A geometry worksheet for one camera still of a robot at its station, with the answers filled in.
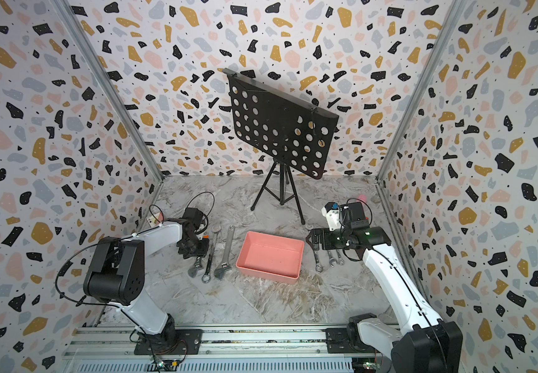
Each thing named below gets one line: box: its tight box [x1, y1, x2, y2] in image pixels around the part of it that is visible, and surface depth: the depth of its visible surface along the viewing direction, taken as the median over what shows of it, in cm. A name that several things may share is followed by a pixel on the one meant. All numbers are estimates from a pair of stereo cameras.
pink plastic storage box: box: [235, 230, 306, 286], surface depth 94 cm
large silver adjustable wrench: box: [213, 224, 236, 280], surface depth 94 cm
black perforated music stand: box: [222, 68, 339, 226], surface depth 76 cm
